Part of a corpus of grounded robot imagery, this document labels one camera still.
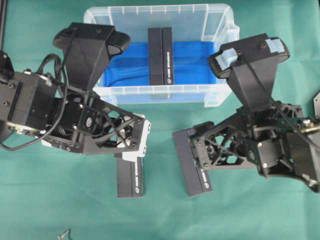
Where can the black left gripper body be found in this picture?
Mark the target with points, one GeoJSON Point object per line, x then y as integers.
{"type": "Point", "coordinates": [92, 126]}

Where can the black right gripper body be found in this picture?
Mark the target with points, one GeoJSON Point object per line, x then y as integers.
{"type": "Point", "coordinates": [259, 136]}

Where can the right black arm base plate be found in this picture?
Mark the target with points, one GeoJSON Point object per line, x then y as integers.
{"type": "Point", "coordinates": [316, 105]}

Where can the green table cloth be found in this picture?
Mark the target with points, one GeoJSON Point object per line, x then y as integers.
{"type": "Point", "coordinates": [44, 191]}

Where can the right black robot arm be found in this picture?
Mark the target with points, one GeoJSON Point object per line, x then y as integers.
{"type": "Point", "coordinates": [308, 157]}

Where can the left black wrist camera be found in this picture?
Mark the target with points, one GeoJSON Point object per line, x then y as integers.
{"type": "Point", "coordinates": [87, 51]}

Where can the black realsense box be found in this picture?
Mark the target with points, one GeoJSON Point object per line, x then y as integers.
{"type": "Point", "coordinates": [160, 56]}
{"type": "Point", "coordinates": [196, 180]}
{"type": "Point", "coordinates": [130, 177]}

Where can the black vertical frame rail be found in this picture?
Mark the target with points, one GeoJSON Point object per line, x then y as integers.
{"type": "Point", "coordinates": [3, 11]}

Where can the clear plastic storage case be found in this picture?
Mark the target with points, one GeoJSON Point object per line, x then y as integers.
{"type": "Point", "coordinates": [190, 23]}

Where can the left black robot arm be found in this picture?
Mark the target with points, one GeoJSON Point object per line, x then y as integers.
{"type": "Point", "coordinates": [41, 105]}

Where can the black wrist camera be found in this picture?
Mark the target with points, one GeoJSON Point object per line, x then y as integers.
{"type": "Point", "coordinates": [87, 51]}
{"type": "Point", "coordinates": [249, 66]}

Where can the blue padding cloth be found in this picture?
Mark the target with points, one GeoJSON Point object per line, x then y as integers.
{"type": "Point", "coordinates": [190, 64]}

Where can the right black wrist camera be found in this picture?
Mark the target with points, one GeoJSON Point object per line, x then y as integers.
{"type": "Point", "coordinates": [249, 66]}

